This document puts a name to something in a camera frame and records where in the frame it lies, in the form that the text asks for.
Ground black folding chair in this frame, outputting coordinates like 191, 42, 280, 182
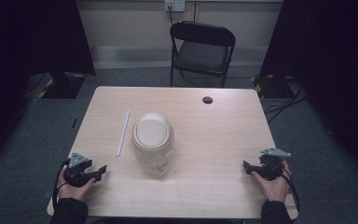
169, 20, 237, 89

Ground black floor cables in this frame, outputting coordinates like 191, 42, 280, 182
261, 78, 308, 125

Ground white wall socket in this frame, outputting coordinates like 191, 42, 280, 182
163, 0, 186, 13

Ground black curtain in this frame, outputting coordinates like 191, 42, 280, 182
259, 0, 358, 186
0, 0, 97, 171

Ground white wrapped straw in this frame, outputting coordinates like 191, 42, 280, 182
115, 109, 131, 159

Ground person's left hand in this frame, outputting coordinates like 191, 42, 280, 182
57, 168, 96, 203

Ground person's right hand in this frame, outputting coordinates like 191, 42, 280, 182
251, 160, 294, 204

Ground right hand-held gripper black cable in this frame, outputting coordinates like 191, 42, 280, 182
280, 172, 301, 217

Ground black stand base striped tape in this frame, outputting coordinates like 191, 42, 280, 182
250, 74, 294, 100
37, 71, 87, 100

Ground hand-held gripper black cable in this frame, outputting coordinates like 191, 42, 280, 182
280, 172, 301, 217
51, 158, 72, 213

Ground black wall socket cable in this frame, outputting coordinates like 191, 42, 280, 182
167, 5, 175, 27

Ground left hand-held gripper black cable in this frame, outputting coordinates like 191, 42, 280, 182
51, 158, 72, 213

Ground clear plastic cup with lid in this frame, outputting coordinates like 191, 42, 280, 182
131, 111, 176, 179

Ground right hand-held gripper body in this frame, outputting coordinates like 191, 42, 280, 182
257, 147, 293, 182

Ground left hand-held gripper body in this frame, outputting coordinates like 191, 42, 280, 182
62, 151, 93, 189

